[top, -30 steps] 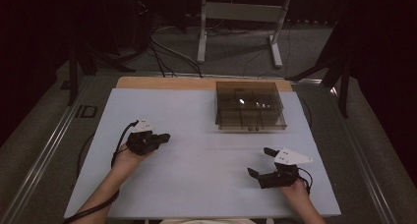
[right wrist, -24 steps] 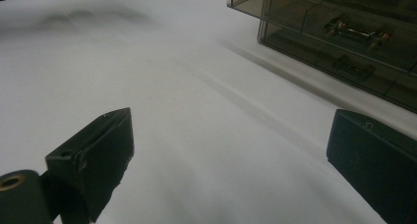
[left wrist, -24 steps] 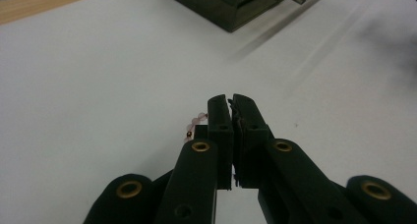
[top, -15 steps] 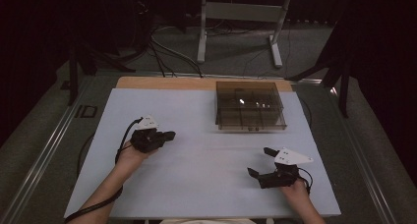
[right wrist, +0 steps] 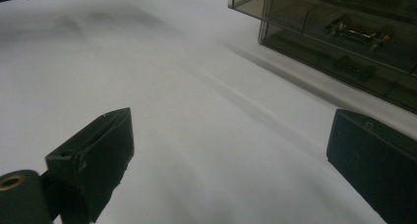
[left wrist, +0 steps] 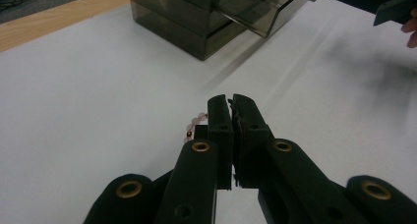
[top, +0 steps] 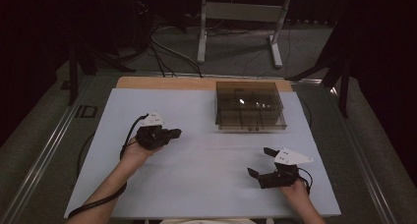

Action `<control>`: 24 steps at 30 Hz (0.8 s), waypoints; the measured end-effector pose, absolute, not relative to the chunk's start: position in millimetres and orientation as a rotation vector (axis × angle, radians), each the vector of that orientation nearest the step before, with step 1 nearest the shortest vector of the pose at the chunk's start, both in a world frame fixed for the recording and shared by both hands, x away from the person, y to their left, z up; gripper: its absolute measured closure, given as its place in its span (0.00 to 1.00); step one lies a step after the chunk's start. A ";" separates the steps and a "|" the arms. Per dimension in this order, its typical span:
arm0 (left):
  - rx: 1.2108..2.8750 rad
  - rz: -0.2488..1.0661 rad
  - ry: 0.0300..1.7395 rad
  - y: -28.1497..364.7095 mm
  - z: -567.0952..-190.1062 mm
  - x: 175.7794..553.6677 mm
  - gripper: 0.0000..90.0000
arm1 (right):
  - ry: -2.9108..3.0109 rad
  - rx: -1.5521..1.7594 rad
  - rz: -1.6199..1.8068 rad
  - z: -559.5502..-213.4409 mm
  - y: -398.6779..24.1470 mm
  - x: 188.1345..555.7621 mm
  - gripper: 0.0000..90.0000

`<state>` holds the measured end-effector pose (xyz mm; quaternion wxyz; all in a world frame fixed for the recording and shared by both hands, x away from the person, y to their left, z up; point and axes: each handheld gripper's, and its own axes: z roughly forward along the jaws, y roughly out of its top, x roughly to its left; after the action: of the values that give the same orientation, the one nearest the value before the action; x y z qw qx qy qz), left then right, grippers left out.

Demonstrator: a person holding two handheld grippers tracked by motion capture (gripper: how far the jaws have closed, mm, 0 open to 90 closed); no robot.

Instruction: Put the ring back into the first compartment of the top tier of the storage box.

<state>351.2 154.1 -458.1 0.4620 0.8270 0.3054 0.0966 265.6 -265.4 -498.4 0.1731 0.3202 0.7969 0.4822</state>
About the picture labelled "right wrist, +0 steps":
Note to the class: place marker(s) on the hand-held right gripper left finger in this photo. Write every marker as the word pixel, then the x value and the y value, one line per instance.
pixel 98 161

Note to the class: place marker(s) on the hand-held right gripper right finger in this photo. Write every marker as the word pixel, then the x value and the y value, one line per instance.
pixel 377 165

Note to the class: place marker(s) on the smoky transparent drawer box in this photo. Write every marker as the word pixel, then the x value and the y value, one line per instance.
pixel 344 30

